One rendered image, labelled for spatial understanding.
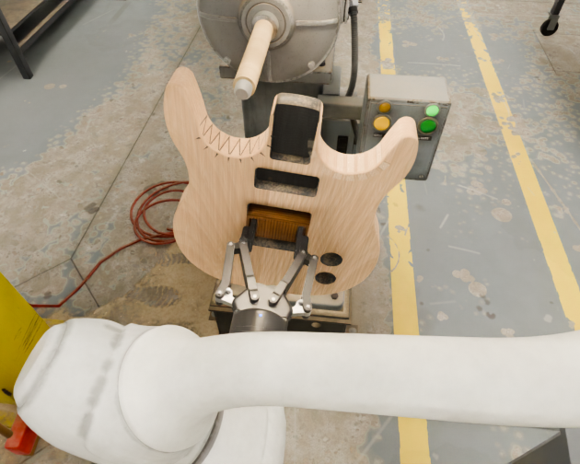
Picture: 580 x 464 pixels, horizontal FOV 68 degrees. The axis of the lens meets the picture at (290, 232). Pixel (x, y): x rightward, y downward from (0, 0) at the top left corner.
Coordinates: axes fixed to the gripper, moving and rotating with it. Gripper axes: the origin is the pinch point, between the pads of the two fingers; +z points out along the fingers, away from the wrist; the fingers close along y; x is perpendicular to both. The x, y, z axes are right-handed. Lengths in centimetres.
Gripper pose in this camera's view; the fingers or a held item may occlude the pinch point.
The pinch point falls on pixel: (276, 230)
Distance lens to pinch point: 68.6
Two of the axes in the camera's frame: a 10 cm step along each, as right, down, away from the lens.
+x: 1.2, -6.4, -7.6
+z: 1.1, -7.5, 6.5
